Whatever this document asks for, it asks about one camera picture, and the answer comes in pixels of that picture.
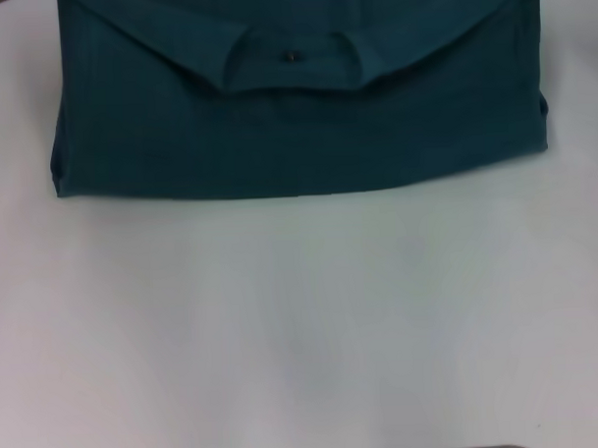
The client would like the teal blue t-shirt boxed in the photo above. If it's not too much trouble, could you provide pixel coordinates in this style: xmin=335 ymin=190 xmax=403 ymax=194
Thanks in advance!
xmin=43 ymin=0 xmax=553 ymax=207

